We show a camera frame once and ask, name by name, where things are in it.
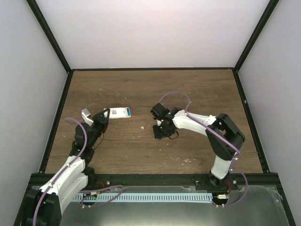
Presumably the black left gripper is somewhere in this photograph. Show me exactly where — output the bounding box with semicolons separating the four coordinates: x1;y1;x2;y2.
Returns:
88;109;111;148

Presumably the white remote control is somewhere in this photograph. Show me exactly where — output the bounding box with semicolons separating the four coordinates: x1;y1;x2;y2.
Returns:
109;107;131;119

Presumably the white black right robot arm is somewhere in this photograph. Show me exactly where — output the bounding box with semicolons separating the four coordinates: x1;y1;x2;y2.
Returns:
150;103;246;190

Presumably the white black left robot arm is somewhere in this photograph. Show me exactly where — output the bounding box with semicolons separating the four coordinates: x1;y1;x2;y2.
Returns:
21;108;111;226

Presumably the grey metal front plate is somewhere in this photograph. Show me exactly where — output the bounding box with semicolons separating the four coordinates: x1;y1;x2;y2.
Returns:
59;186;289;226

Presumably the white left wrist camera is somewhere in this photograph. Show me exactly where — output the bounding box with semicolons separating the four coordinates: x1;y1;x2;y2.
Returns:
81;108;94;126

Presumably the black rear base frame rail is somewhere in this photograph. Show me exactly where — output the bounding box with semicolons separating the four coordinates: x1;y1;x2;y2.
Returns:
72;67;234;72

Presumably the black base frame rail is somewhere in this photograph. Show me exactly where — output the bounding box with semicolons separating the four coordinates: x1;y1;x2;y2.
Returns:
72;67;234;72
38;70;74;173
232;69;270;173

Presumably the black left base frame rail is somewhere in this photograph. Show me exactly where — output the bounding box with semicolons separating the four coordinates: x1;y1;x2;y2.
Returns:
38;70;74;173

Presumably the light blue slotted cable duct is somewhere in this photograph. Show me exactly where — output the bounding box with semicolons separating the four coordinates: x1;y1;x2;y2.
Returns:
83;193;213;203

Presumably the black right base frame rail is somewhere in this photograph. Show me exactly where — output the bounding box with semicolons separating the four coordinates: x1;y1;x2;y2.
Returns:
232;69;270;173

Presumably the black left corner frame post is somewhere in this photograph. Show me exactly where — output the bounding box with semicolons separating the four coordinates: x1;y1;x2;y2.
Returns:
26;0;71;74

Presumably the black corner frame post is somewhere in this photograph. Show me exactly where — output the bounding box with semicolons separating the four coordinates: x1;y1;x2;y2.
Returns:
234;0;279;71
26;0;71;74

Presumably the black right corner frame post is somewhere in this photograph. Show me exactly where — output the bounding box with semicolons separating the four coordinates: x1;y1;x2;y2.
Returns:
234;0;279;71

